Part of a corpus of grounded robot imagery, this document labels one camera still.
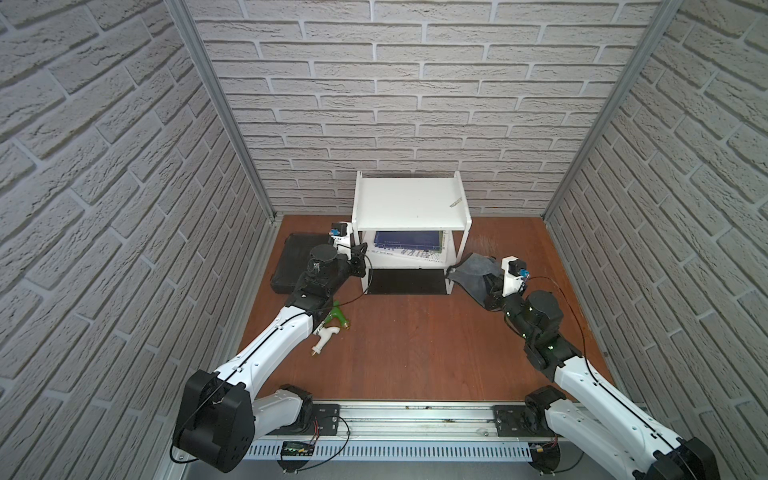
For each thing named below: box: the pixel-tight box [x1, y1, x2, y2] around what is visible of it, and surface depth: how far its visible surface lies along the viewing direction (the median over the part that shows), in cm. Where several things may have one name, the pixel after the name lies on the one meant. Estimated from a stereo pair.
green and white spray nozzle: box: [311, 301, 350, 356], surface depth 89 cm
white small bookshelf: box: [351, 171, 472, 294], surface depth 77 cm
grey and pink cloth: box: [446, 253, 503, 307], surface depth 74 cm
